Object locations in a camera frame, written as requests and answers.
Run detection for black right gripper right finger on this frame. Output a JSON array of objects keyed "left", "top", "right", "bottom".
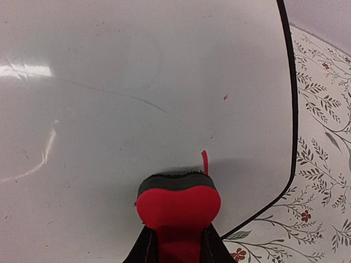
[{"left": 201, "top": 224, "right": 237, "bottom": 263}]

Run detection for floral patterned table mat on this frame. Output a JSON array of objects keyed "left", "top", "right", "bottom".
[{"left": 224, "top": 26, "right": 350, "bottom": 262}]

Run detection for white dry-erase whiteboard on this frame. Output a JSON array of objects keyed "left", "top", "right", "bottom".
[{"left": 1, "top": 1, "right": 298, "bottom": 262}]

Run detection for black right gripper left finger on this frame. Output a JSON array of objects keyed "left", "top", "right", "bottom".
[{"left": 123, "top": 226, "right": 158, "bottom": 263}]

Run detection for red black whiteboard eraser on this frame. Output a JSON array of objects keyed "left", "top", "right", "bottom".
[{"left": 135, "top": 172, "right": 222, "bottom": 263}]

